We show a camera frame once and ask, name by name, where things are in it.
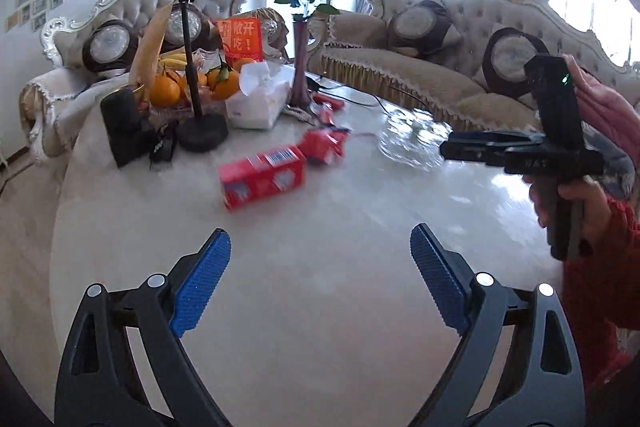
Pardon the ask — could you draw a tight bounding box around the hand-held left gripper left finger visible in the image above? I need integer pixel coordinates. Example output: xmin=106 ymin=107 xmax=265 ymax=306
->
xmin=54 ymin=228 xmax=233 ymax=427

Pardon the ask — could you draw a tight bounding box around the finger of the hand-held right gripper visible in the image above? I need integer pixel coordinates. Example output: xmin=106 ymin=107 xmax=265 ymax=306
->
xmin=439 ymin=130 xmax=546 ymax=164

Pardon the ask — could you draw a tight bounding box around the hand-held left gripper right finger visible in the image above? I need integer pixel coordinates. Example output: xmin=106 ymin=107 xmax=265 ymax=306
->
xmin=407 ymin=223 xmax=588 ymax=427

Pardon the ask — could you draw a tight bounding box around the red box with white picture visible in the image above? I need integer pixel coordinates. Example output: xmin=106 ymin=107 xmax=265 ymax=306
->
xmin=217 ymin=146 xmax=307 ymax=212

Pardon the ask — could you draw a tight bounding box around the person's right hand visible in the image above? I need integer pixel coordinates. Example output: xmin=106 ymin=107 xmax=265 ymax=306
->
xmin=522 ymin=176 xmax=612 ymax=254

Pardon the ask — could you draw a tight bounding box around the clear glass ashtray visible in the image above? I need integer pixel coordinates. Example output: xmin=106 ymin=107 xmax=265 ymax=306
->
xmin=377 ymin=107 xmax=453 ymax=170

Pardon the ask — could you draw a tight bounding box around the long beige sofa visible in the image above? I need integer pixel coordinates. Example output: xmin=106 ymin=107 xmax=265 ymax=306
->
xmin=307 ymin=0 xmax=640 ymax=130

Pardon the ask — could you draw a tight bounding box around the grey blue cloth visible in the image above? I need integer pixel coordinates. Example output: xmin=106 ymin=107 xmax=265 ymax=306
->
xmin=585 ymin=127 xmax=638 ymax=201

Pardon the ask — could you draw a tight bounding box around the black small device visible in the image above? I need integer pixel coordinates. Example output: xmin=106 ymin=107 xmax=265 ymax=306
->
xmin=149 ymin=123 xmax=179 ymax=164

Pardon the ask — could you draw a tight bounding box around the red crumpled packet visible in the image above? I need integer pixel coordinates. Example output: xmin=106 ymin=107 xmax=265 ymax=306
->
xmin=300 ymin=127 xmax=352 ymax=166

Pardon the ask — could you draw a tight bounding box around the clear fruit bowl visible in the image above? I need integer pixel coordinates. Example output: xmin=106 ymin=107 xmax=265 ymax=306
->
xmin=142 ymin=97 xmax=228 ymax=120

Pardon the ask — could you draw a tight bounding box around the purple glass vase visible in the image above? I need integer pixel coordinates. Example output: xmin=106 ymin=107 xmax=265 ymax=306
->
xmin=291 ymin=19 xmax=312 ymax=108

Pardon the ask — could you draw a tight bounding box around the white tissue pack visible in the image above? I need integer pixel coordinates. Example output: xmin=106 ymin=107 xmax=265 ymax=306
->
xmin=225 ymin=61 xmax=293 ymax=130

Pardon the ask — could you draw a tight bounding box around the large orange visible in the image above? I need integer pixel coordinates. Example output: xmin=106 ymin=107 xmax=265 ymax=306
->
xmin=149 ymin=74 xmax=182 ymax=108

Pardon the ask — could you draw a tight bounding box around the bunch of bananas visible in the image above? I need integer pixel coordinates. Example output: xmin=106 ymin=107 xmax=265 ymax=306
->
xmin=157 ymin=48 xmax=195 ymax=71

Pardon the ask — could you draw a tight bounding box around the black phone stand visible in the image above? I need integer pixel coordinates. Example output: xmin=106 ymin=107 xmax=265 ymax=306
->
xmin=161 ymin=0 xmax=230 ymax=152

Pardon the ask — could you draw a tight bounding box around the red snack bag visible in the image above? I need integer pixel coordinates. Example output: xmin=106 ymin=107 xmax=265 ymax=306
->
xmin=216 ymin=18 xmax=264 ymax=64

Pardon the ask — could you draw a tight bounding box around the white carved sofa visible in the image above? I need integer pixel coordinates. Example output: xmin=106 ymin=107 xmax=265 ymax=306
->
xmin=19 ymin=0 xmax=292 ymax=164

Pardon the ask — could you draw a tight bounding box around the brown round cushion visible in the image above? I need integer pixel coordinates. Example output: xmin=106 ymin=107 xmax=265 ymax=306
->
xmin=164 ymin=3 xmax=205 ymax=46
xmin=81 ymin=19 xmax=137 ymax=74

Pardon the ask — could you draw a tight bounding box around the black cable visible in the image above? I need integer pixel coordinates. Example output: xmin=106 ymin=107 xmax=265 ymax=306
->
xmin=320 ymin=77 xmax=427 ymax=114

